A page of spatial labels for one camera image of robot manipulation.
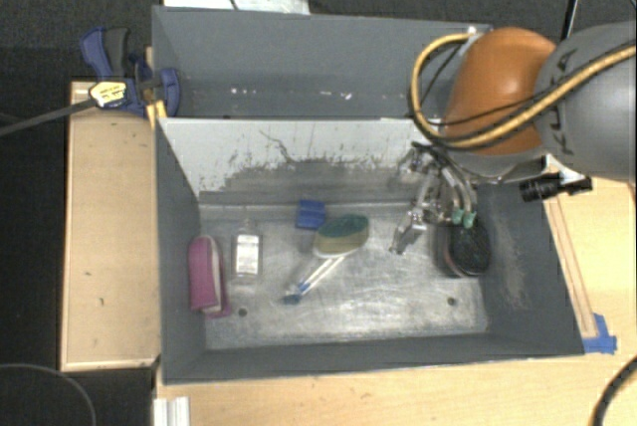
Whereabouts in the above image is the pale wood flat board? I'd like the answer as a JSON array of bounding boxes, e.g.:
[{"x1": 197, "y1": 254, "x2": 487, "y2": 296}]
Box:
[{"x1": 59, "y1": 80, "x2": 163, "y2": 373}]

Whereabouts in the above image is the blue small block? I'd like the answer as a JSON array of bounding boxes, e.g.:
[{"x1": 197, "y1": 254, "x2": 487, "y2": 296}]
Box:
[{"x1": 295, "y1": 199, "x2": 327, "y2": 232}]

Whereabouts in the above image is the green yellow sponge brush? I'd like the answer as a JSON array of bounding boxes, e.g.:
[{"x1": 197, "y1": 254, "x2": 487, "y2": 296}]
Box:
[{"x1": 280, "y1": 213, "x2": 371, "y2": 307}]

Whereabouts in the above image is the black cylinder on white bracket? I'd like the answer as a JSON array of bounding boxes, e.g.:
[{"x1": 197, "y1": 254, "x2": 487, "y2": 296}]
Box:
[{"x1": 519, "y1": 155, "x2": 594, "y2": 204}]

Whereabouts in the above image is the black round disc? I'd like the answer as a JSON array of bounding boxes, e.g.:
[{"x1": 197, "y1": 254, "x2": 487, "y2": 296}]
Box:
[{"x1": 435, "y1": 217, "x2": 494, "y2": 280}]

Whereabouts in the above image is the pink sponge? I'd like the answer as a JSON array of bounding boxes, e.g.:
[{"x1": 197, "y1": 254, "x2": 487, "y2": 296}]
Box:
[{"x1": 187, "y1": 235, "x2": 233, "y2": 320}]

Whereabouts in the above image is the grey metal bin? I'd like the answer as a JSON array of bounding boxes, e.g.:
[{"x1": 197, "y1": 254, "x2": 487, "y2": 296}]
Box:
[{"x1": 149, "y1": 4, "x2": 586, "y2": 385}]

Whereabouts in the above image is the clear glass bottle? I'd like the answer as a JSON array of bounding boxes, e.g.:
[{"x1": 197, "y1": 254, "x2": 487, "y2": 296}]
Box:
[{"x1": 229, "y1": 213, "x2": 264, "y2": 287}]

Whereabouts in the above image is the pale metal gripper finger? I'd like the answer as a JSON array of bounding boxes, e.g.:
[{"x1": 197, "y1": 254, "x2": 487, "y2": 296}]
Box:
[
  {"x1": 389, "y1": 210, "x2": 415, "y2": 257},
  {"x1": 403, "y1": 211, "x2": 429, "y2": 250}
]

